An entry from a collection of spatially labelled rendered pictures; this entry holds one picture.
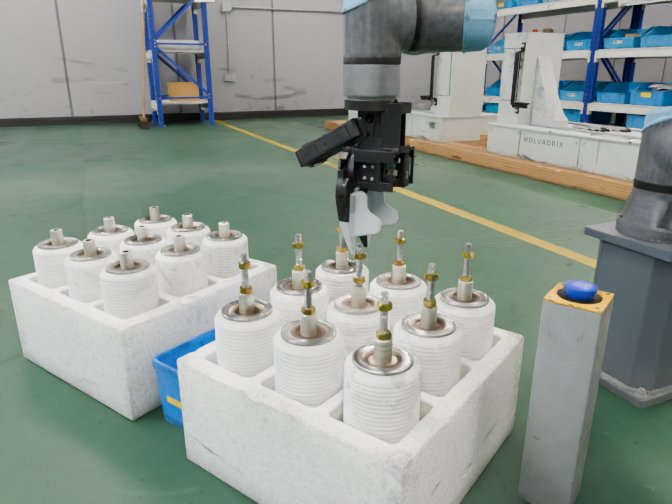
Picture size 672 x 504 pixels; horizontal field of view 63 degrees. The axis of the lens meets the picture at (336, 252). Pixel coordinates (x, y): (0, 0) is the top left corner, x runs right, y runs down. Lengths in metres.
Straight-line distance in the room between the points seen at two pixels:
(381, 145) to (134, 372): 0.58
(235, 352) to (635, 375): 0.75
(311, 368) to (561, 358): 0.32
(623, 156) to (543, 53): 0.98
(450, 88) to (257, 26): 3.67
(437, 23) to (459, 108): 3.50
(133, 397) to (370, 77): 0.67
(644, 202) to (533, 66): 2.60
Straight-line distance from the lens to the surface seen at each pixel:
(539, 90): 3.64
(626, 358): 1.17
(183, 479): 0.92
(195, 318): 1.07
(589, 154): 3.15
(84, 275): 1.11
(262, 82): 7.30
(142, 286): 1.02
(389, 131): 0.72
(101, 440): 1.04
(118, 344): 1.00
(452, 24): 0.74
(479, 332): 0.85
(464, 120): 4.26
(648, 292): 1.11
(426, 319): 0.76
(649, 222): 1.11
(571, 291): 0.74
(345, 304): 0.82
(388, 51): 0.72
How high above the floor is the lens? 0.59
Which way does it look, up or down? 18 degrees down
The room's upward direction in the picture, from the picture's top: straight up
